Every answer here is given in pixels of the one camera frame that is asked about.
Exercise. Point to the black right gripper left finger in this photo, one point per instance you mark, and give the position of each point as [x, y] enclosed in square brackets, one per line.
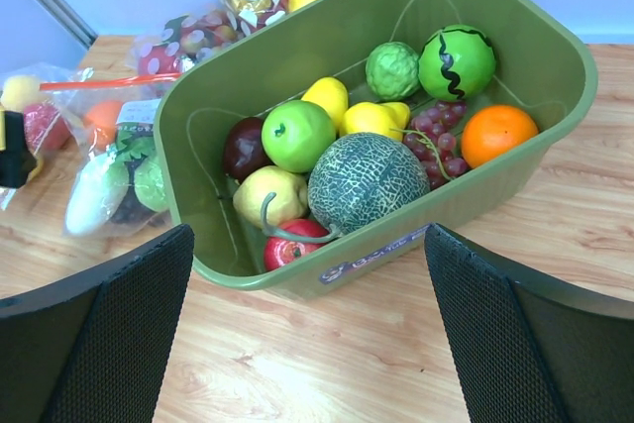
[93, 347]

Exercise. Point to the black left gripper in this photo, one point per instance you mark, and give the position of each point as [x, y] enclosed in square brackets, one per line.
[17, 161]

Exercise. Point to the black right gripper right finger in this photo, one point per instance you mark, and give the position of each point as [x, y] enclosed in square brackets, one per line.
[529, 347]

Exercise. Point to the clear zip bag with fruit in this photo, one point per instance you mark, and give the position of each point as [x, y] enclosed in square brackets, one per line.
[21, 87]

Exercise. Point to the fake red peach in bag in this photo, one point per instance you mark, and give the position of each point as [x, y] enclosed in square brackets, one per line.
[45, 128]

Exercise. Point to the fake orange in bag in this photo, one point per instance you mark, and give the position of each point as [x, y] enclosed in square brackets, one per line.
[100, 123]

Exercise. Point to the clear bag with orange zipper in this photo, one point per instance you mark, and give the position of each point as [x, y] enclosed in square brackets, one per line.
[141, 96]

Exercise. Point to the fake green cabbage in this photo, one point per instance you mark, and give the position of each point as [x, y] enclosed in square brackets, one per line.
[147, 180]

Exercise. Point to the polka dot bag with strawberry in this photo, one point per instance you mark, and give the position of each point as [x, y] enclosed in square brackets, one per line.
[183, 42]

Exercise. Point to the fake red apple in bin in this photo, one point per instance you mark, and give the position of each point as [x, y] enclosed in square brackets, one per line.
[279, 252]

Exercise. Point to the fake dark red plum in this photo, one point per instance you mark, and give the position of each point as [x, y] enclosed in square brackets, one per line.
[243, 149]

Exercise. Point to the fake orange in bin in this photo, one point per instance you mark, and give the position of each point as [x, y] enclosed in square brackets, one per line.
[494, 131]

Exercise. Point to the fake purple grapes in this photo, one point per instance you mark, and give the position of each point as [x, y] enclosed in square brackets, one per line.
[429, 136]

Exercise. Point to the fake netted melon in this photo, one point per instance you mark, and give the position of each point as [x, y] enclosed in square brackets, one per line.
[362, 177]

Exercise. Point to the fake green apple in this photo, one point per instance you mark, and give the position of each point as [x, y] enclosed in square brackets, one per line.
[296, 133]

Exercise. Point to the fake yellow pear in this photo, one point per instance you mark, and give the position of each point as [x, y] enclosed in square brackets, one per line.
[387, 119]

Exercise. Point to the fake striped watermelon ball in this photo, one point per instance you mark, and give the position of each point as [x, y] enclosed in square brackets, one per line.
[456, 63]

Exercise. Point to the fake yellow lemon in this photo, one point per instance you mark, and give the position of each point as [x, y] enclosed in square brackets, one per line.
[330, 94]

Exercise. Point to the fake bumpy green fruit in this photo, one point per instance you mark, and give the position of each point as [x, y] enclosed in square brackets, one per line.
[392, 71]

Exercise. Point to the green plastic bin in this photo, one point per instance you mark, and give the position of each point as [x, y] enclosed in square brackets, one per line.
[542, 68]

